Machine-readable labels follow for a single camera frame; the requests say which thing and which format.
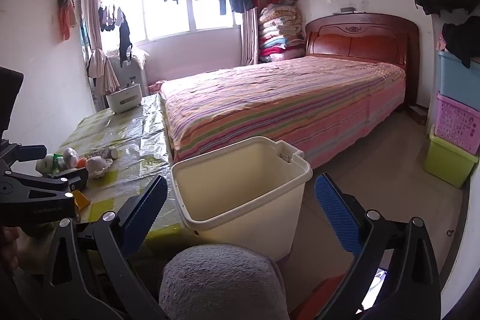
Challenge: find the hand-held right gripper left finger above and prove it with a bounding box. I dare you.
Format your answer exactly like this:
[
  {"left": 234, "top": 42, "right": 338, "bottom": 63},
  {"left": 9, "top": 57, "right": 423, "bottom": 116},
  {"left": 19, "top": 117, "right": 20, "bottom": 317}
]
[{"left": 37, "top": 175, "right": 169, "bottom": 320}]

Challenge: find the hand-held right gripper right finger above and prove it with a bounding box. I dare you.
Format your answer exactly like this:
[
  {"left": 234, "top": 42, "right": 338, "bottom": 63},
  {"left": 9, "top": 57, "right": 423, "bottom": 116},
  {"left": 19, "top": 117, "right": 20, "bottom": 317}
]
[{"left": 314, "top": 173, "right": 443, "bottom": 320}]

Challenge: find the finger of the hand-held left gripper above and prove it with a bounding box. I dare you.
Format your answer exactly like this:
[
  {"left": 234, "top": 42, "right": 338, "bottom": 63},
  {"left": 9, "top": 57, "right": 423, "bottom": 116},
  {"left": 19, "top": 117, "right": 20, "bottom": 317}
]
[
  {"left": 0, "top": 139, "right": 46, "bottom": 174},
  {"left": 0, "top": 166, "right": 90, "bottom": 231}
]

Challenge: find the green wet wipes packet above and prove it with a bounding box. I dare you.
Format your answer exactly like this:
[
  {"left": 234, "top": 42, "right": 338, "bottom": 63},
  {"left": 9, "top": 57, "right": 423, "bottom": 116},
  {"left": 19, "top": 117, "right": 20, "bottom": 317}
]
[{"left": 35, "top": 153, "right": 66, "bottom": 176}]

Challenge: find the white knitted item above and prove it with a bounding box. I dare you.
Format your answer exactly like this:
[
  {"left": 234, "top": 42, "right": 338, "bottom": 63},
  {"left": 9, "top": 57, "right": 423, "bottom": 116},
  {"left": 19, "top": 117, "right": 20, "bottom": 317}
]
[{"left": 85, "top": 155, "right": 113, "bottom": 178}]

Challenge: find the cream plastic trash bin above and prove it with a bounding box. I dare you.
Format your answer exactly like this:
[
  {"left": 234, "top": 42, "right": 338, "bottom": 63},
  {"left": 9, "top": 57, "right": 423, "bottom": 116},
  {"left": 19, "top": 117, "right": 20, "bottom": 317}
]
[{"left": 170, "top": 136, "right": 314, "bottom": 262}]

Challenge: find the person's left hand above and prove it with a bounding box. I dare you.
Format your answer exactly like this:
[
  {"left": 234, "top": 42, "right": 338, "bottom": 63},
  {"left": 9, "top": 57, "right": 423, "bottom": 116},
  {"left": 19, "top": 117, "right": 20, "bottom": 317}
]
[{"left": 0, "top": 227, "right": 20, "bottom": 273}]

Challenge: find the yellow checked plastic tablecloth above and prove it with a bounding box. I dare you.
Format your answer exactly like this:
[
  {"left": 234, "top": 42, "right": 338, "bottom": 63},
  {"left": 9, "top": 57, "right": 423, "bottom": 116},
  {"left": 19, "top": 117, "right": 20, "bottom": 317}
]
[{"left": 56, "top": 93, "right": 199, "bottom": 242}]

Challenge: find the grey fuzzy cloth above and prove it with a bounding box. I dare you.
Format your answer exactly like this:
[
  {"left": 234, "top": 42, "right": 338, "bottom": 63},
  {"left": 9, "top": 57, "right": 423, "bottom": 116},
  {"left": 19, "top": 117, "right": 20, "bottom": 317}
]
[{"left": 158, "top": 244, "right": 291, "bottom": 320}]

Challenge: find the small white basket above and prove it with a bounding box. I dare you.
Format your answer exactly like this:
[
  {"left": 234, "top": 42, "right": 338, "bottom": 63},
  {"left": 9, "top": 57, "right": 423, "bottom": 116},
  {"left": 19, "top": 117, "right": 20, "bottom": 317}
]
[{"left": 106, "top": 83, "right": 142, "bottom": 114}]

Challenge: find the beige tied curtain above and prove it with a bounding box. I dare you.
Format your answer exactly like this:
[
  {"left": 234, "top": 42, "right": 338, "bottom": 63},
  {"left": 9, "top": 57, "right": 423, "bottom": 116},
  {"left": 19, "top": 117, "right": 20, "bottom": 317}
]
[{"left": 82, "top": 0, "right": 121, "bottom": 96}]

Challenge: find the green storage box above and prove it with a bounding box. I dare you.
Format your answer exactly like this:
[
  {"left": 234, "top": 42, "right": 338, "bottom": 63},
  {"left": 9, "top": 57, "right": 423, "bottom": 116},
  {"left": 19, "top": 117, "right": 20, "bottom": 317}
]
[{"left": 423, "top": 125, "right": 479, "bottom": 189}]

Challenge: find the bed with striped sheet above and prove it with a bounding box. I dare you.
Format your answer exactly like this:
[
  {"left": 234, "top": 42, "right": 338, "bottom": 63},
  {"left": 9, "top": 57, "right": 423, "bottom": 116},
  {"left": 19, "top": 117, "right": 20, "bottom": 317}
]
[{"left": 159, "top": 55, "right": 407, "bottom": 171}]

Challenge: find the white cabinet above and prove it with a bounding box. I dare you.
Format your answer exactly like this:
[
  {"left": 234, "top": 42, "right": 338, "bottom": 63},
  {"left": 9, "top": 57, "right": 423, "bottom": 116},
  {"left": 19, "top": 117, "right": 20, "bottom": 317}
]
[{"left": 107, "top": 50, "right": 150, "bottom": 96}]

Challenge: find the black hanging garment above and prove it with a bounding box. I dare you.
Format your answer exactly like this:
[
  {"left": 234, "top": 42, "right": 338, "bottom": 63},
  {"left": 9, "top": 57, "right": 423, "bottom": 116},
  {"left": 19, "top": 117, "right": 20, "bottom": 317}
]
[{"left": 98, "top": 5, "right": 133, "bottom": 67}]

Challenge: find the pink plastic basket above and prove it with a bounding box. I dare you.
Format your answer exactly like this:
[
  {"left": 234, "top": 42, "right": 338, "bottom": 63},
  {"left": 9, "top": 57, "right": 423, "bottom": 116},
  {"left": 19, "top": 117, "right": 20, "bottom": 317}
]
[{"left": 435, "top": 91, "right": 480, "bottom": 156}]

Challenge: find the red wooden headboard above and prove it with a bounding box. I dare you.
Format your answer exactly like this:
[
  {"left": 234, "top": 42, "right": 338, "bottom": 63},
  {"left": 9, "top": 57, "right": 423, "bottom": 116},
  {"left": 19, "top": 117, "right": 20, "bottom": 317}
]
[{"left": 304, "top": 13, "right": 420, "bottom": 107}]

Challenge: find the blue storage box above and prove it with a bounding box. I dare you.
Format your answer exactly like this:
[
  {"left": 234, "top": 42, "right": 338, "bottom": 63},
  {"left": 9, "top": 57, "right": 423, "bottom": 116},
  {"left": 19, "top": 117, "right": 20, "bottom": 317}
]
[{"left": 437, "top": 50, "right": 480, "bottom": 101}]

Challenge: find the stack of folded blankets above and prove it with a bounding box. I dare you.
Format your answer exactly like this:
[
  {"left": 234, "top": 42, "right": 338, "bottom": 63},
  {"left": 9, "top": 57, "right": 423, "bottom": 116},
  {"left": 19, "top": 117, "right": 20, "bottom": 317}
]
[{"left": 258, "top": 0, "right": 305, "bottom": 64}]

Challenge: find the pink curtain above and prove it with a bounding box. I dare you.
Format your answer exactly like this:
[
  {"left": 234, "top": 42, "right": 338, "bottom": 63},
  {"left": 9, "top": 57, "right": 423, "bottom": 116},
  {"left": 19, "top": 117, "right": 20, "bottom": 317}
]
[{"left": 241, "top": 10, "right": 260, "bottom": 66}]

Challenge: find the dark cloth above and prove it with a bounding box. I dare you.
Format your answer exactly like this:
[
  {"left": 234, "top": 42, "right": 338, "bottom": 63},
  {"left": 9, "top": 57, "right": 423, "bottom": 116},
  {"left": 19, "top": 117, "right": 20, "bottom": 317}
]
[{"left": 440, "top": 17, "right": 480, "bottom": 69}]

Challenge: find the orange cloth on wall hook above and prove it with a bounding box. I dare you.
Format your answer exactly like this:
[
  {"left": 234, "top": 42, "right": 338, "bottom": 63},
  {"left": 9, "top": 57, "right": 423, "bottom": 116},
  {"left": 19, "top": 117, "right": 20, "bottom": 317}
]
[{"left": 58, "top": 0, "right": 79, "bottom": 41}]

